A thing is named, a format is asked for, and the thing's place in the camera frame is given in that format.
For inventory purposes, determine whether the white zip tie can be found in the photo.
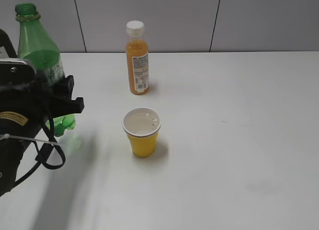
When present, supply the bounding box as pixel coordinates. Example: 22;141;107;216
0;134;66;147

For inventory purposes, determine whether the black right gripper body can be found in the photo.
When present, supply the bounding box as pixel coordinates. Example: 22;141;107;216
0;62;50;120

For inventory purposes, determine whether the yellow paper cup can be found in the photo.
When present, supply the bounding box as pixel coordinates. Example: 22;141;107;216
123;107;161;158

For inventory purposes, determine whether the dark glass wine bottle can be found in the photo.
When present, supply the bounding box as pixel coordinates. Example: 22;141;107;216
0;29;17;58

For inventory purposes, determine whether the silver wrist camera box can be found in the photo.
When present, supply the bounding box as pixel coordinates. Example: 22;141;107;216
0;58;36;74

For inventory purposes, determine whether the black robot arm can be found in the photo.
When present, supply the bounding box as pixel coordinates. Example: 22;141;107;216
0;58;84;195

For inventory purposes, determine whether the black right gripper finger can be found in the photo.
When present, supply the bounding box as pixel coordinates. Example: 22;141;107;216
51;75;84;118

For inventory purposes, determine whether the green plastic sprite bottle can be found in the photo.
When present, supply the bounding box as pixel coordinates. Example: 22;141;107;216
14;2;76;138

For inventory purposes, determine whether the black camera cable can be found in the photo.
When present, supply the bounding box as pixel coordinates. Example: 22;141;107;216
0;87;66;198

